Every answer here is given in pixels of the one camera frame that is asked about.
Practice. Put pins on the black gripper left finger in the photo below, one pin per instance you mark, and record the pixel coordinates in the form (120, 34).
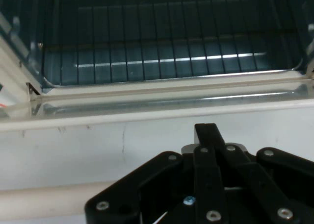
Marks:
(208, 184)

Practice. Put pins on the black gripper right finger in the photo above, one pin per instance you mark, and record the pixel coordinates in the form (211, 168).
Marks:
(282, 160)

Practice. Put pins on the cream toaster oven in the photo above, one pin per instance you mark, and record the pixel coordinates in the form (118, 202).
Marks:
(14, 69)

